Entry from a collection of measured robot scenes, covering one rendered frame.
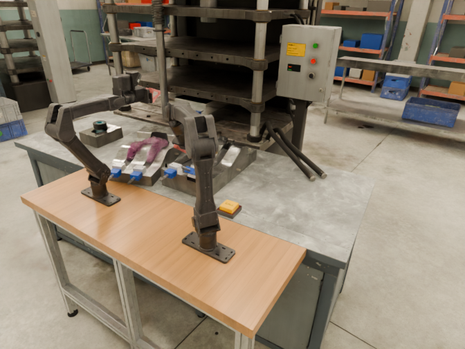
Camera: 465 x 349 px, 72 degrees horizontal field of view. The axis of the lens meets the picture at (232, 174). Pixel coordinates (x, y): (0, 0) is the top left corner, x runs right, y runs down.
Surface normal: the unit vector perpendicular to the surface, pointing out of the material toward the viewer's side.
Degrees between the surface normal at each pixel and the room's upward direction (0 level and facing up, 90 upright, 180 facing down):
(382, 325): 0
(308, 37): 90
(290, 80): 90
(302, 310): 90
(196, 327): 0
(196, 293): 0
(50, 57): 90
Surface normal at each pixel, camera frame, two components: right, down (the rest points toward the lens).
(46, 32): 0.79, 0.31
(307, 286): -0.49, 0.40
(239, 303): 0.03, -0.88
